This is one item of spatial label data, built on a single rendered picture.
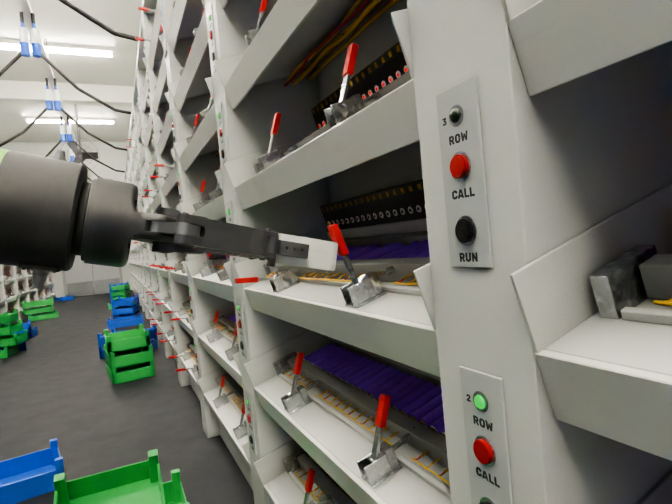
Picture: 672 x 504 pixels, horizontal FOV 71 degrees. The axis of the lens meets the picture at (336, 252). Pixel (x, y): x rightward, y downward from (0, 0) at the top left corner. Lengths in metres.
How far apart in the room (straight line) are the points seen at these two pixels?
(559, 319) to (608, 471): 0.11
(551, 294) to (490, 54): 0.15
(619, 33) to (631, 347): 0.16
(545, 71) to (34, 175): 0.36
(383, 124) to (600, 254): 0.20
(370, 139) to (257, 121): 0.55
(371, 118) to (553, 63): 0.19
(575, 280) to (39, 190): 0.38
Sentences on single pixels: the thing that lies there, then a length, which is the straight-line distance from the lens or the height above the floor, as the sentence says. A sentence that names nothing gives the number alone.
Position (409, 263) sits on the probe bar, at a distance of 0.51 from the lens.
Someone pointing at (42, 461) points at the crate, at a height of 0.02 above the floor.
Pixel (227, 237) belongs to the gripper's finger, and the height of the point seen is 0.63.
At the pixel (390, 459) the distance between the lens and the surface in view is 0.57.
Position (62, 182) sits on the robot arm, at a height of 0.68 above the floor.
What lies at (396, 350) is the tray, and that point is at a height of 0.51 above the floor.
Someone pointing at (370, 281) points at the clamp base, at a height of 0.57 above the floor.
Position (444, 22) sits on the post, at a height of 0.75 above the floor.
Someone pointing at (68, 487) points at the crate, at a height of 0.15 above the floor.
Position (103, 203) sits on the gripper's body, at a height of 0.66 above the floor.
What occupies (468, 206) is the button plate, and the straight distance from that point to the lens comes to 0.33.
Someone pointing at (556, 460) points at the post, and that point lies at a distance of 0.34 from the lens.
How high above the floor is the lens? 0.61
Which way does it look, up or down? 2 degrees down
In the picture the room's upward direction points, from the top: 5 degrees counter-clockwise
